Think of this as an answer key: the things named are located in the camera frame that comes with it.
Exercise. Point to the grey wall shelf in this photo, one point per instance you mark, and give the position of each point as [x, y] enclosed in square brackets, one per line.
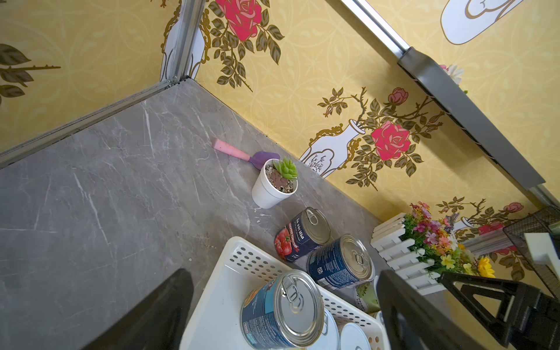
[463, 111]

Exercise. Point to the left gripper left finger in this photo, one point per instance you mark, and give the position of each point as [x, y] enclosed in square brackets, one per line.
[157, 322]

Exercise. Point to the white plastic basket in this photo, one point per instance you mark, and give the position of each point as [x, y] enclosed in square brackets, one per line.
[242, 268]

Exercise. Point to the pink small can front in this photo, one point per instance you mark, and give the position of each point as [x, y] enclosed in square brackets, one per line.
[352, 337]

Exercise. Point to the flower box white fence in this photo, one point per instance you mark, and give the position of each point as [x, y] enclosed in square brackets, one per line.
[420, 248]

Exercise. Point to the yellow small can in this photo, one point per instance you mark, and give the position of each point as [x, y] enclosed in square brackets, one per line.
[329, 338]

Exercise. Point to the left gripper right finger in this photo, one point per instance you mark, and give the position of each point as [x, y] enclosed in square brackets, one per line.
[412, 322]

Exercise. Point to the small pink shelf flowers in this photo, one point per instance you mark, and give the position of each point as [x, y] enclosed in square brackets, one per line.
[454, 72]

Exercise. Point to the dark tomato tin can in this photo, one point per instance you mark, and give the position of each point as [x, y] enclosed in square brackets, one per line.
[306, 232]

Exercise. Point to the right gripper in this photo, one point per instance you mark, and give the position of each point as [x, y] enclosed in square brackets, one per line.
[514, 313]

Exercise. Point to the potted succulent white pot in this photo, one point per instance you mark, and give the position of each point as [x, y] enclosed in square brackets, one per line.
[278, 180]

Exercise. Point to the blue tin can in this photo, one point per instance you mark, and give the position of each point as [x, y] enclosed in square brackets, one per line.
[342, 263]
[285, 313]

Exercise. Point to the pink purple toy shovel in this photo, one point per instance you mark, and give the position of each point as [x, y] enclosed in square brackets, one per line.
[258, 160]

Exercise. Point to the pink small can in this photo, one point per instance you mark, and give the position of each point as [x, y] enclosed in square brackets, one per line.
[366, 299]
[352, 337]

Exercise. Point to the pink small can back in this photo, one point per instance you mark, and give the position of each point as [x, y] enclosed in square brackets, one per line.
[366, 299]

